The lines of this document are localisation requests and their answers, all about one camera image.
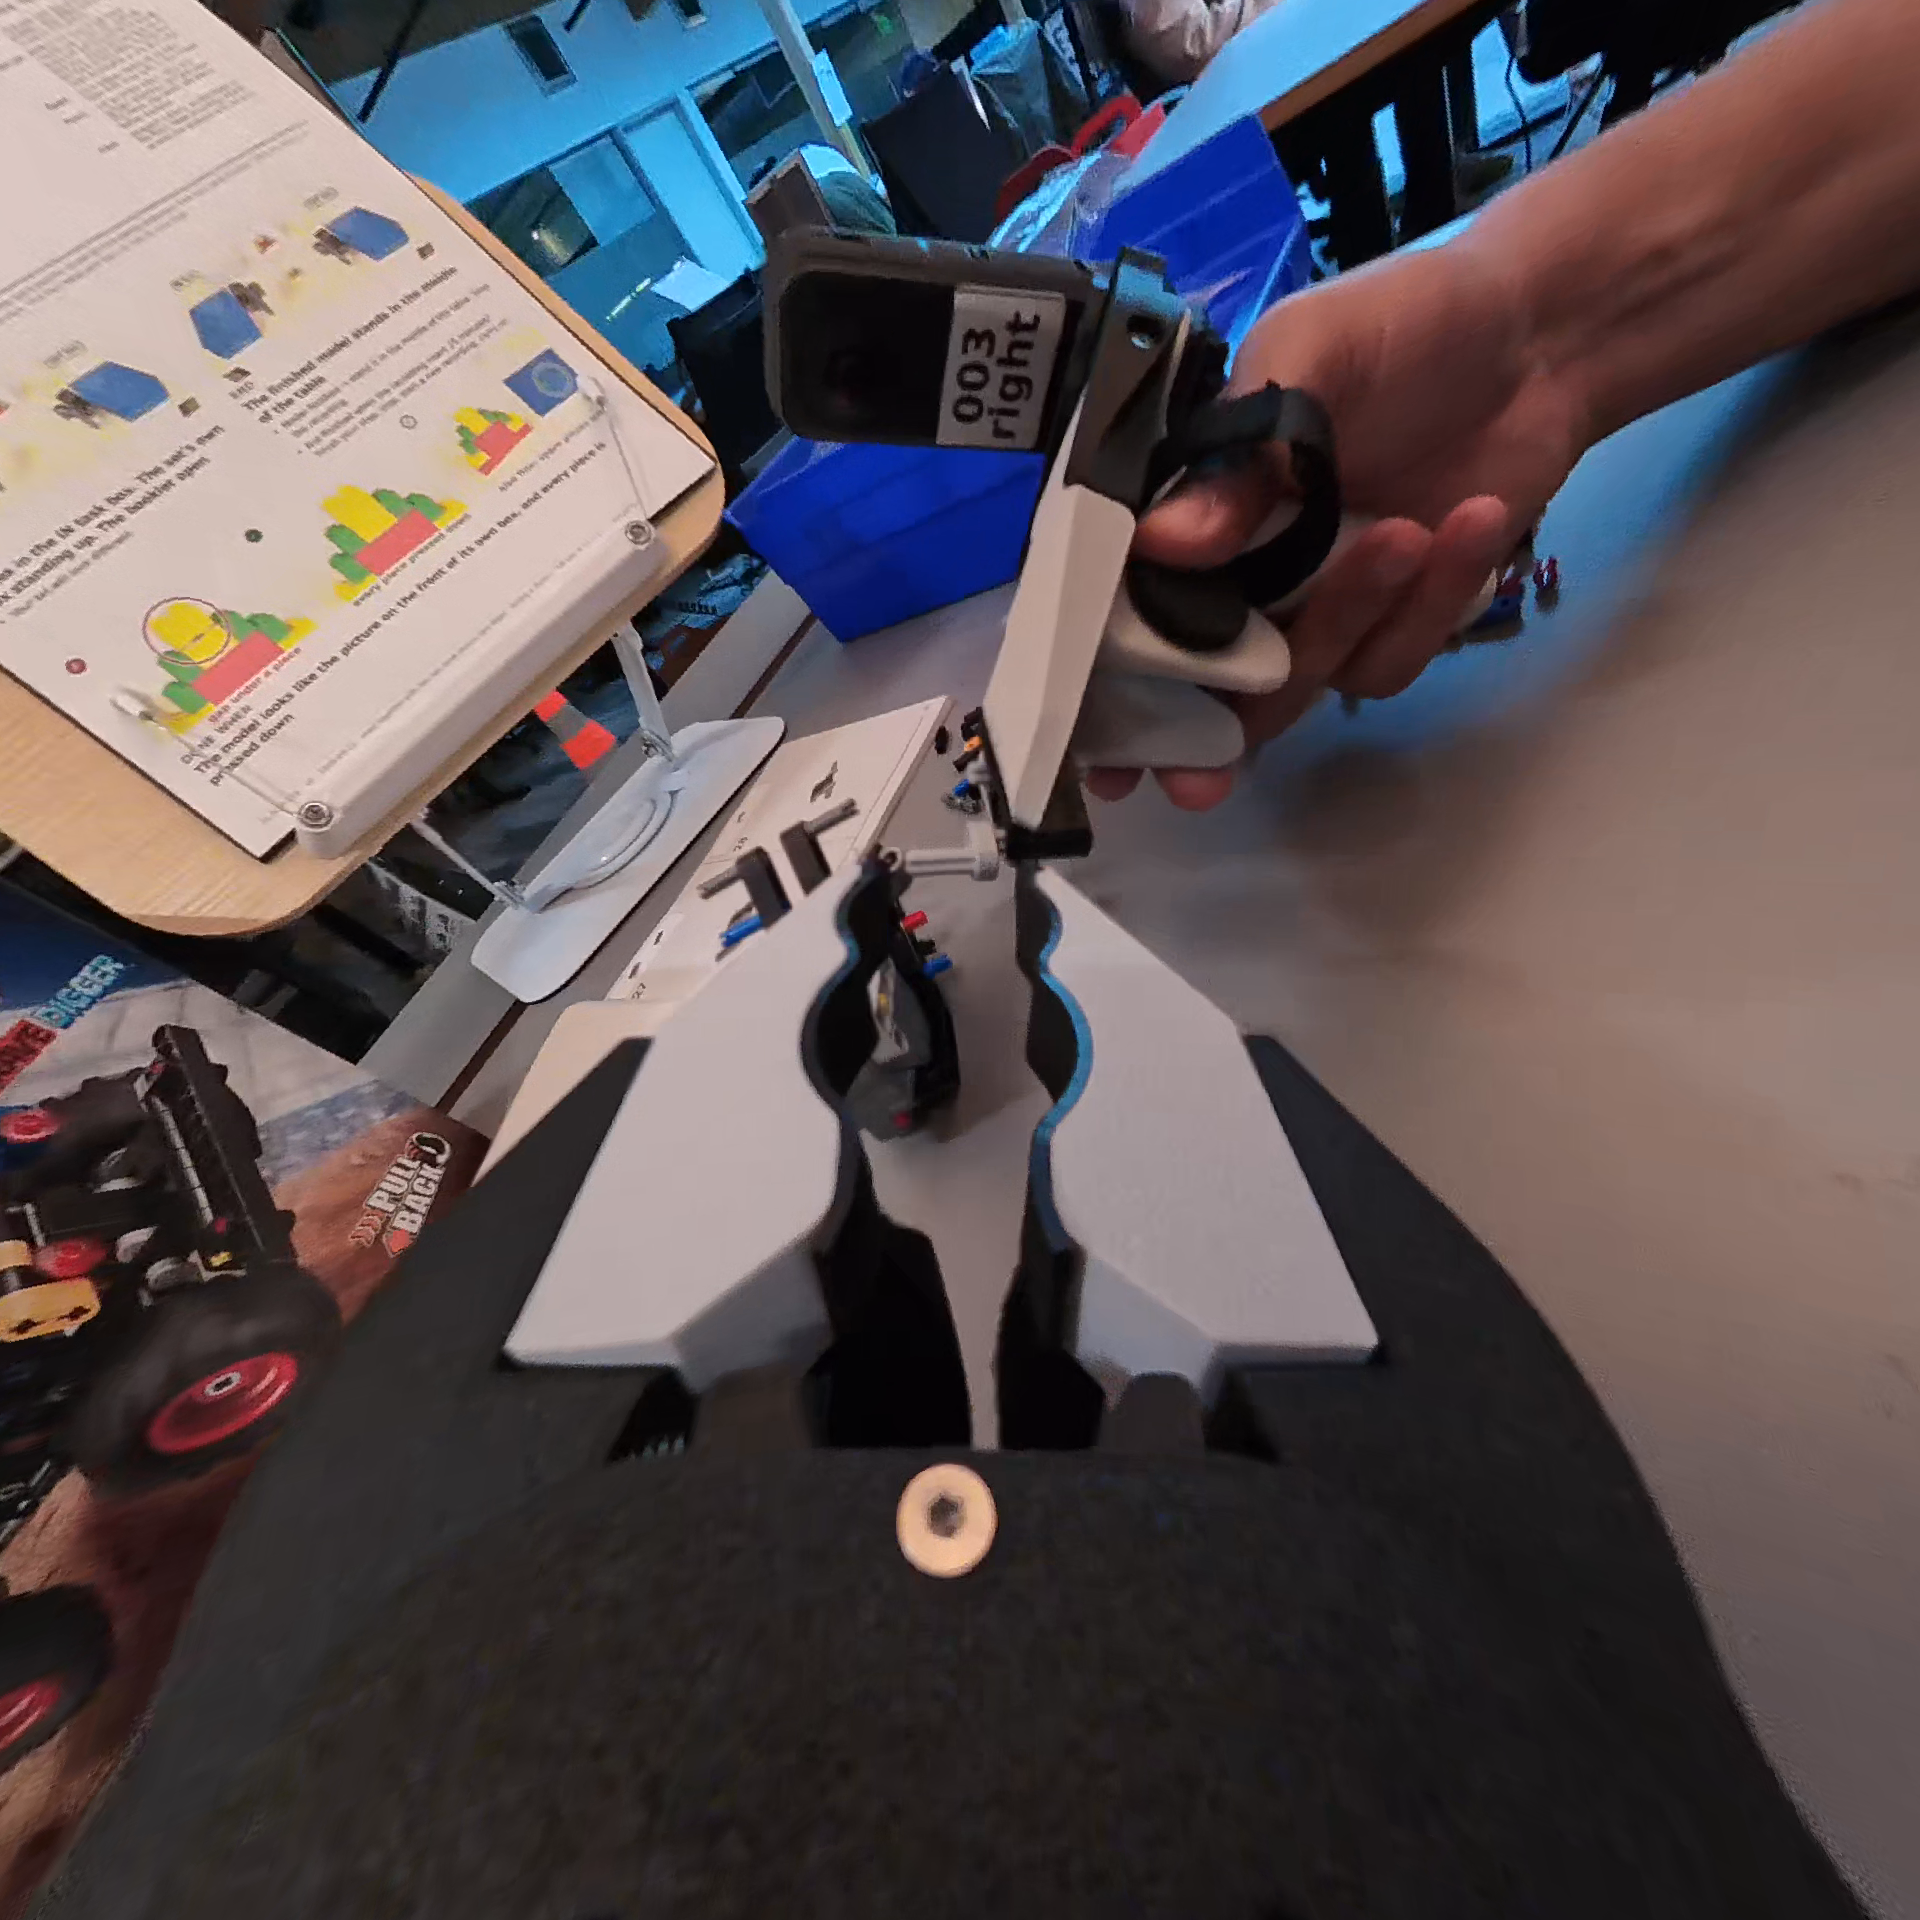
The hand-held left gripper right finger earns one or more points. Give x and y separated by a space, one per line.
1184 1184

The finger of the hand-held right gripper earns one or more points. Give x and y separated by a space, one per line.
1059 631

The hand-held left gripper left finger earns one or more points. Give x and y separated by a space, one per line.
704 1170

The grey black lego chassis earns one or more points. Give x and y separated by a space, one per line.
901 1050

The lego instruction booklet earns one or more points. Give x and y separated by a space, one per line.
840 781

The person's right forearm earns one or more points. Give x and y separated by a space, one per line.
1724 254

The lego set box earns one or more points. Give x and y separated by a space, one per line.
181 1200

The person's right hand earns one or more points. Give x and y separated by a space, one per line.
1440 391

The blue plastic bin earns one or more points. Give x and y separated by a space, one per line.
885 524

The clear plastic bag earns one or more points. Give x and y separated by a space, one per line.
1064 203

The orange traffic cone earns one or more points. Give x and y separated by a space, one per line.
582 739

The wooden white document stand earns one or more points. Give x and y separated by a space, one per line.
481 687

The grey background table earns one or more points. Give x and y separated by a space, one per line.
1321 61

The printed instruction sheet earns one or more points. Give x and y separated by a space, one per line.
224 375

